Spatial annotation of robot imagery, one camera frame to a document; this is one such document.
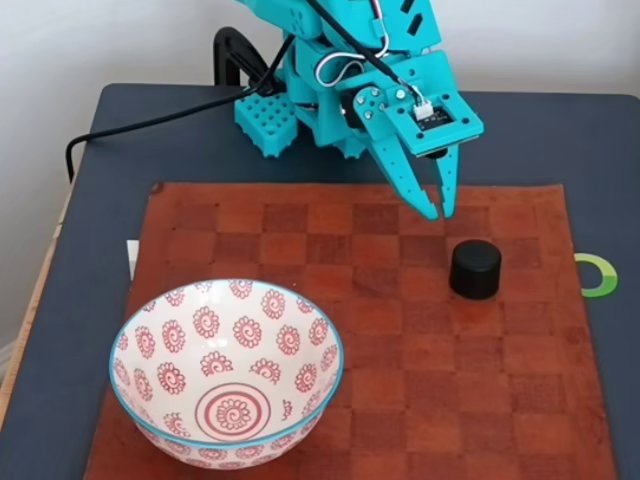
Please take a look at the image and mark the brown leather chessboard mat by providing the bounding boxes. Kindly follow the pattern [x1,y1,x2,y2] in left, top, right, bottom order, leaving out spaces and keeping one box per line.
[82,182,619,480]

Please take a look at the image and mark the white bowl red flower pattern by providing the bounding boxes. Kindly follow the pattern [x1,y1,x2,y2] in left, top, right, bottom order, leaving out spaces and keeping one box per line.
[108,278,345,470]

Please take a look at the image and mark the white red servo wire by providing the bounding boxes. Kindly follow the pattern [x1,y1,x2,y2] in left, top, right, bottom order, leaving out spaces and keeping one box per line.
[315,0,392,89]

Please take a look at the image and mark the black camera cable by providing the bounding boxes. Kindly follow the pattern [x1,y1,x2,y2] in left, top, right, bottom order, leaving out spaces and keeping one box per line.
[305,0,426,109]

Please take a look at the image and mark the black table clamp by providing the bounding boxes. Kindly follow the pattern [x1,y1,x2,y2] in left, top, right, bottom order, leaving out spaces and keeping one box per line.
[213,27,282,96]

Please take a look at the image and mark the black cylinder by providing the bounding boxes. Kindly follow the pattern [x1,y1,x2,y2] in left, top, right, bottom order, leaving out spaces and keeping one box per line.
[448,239,503,301]

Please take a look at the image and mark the teal camera mount box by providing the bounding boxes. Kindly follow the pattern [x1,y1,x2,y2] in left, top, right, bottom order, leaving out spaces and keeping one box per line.
[387,92,485,159]

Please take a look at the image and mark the black power cable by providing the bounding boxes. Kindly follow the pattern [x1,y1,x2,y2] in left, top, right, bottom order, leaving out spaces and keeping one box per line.
[66,38,295,184]

